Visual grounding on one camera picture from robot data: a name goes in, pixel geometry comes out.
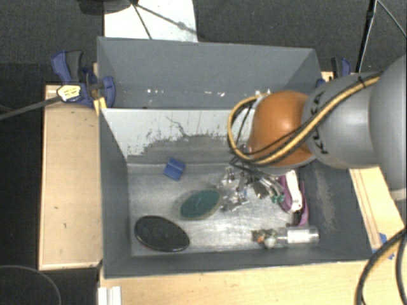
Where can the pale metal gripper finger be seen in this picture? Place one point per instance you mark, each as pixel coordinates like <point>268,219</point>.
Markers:
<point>229,178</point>
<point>236,200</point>

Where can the dark green round sponge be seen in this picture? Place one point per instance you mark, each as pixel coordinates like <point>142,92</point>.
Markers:
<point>199,204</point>

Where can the purple plastic thing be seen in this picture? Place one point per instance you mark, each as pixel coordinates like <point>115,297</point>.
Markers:
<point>304,211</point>

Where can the blue ribbed block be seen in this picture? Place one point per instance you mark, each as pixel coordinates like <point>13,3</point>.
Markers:
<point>174,169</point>

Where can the black oval disc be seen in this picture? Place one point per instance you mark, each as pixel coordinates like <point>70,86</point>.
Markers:
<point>160,234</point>

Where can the grey metal bin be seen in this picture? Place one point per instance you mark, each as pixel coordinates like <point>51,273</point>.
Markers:
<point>190,75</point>

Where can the pale wood flat board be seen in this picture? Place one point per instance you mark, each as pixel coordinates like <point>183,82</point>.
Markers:
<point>70,186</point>

